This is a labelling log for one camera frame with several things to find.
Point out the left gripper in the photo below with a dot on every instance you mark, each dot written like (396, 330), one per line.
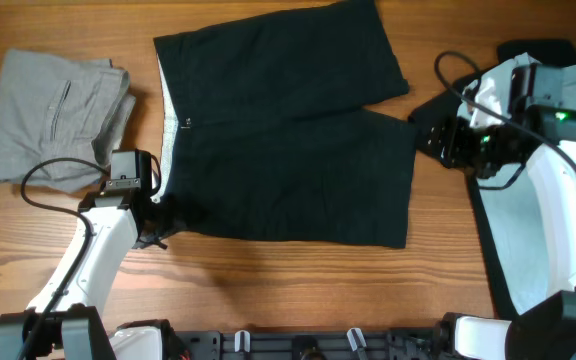
(148, 239)

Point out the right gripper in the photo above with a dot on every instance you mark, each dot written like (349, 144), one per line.
(449, 138)

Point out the black shorts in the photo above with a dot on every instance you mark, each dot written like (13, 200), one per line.
(276, 136)

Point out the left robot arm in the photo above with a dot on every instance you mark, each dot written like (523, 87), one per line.
(66, 314)

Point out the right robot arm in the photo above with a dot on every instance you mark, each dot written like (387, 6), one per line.
(512, 130)

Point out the light blue t-shirt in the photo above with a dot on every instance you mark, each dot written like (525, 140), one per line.
(533, 222)

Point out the folded grey shorts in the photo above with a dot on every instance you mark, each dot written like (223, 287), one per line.
(60, 120)

